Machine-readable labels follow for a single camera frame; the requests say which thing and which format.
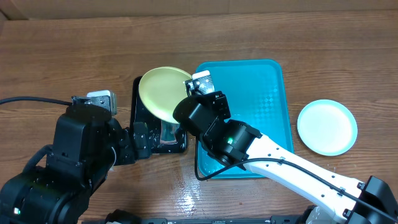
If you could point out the light blue plate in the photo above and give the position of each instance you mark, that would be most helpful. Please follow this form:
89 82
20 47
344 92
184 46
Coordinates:
327 127

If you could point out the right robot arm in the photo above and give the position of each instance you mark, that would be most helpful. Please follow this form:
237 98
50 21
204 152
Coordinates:
337 199

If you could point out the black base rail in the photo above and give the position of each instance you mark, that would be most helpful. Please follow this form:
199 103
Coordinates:
121 216

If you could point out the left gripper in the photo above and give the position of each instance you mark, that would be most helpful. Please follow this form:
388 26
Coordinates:
129 154

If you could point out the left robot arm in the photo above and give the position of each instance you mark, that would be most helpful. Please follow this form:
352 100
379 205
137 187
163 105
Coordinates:
56 184

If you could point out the teal plastic tray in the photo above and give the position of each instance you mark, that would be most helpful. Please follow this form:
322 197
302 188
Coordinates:
255 93

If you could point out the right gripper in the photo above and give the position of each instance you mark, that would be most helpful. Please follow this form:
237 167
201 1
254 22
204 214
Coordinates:
224 104

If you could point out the brown cleaning sponge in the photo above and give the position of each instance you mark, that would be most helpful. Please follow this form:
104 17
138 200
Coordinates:
168 132

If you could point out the yellow plate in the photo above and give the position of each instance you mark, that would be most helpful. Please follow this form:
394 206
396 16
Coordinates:
162 89

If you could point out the black wash tray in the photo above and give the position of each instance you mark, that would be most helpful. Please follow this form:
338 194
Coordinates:
139 113

